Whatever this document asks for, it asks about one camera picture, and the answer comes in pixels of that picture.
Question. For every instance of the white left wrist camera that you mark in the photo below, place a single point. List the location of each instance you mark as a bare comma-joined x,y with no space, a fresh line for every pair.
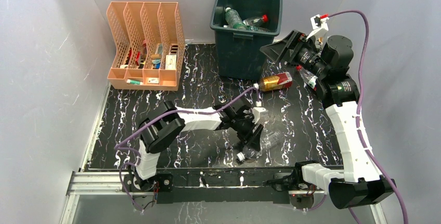
260,114

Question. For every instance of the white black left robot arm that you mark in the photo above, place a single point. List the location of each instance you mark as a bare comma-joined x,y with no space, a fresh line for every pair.
157,132

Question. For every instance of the red label bottle far right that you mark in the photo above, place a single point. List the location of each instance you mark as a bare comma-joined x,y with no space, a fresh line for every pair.
307,77

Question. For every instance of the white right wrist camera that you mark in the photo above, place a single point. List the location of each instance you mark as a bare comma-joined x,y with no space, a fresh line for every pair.
319,25

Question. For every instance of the orange plastic file organizer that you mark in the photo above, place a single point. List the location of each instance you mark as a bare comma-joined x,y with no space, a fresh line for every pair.
150,45

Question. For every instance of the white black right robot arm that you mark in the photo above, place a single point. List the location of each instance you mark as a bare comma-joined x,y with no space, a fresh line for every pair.
360,182

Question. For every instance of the green tea bottle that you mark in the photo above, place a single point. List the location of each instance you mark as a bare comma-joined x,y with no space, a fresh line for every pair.
233,19

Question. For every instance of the red label water bottle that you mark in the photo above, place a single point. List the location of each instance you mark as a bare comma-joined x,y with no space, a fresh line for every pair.
257,21

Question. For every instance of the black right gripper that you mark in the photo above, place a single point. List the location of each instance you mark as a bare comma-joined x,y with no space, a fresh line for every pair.
297,43

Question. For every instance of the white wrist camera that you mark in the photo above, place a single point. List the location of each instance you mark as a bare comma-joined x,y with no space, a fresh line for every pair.
260,114
319,25

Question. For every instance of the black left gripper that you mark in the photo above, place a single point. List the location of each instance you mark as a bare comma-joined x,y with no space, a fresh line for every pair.
251,139

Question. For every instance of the dark green plastic bin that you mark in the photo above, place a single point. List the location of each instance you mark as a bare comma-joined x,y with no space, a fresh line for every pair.
238,51

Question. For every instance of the gold red label bottle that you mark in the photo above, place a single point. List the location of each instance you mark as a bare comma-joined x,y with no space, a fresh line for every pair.
274,82

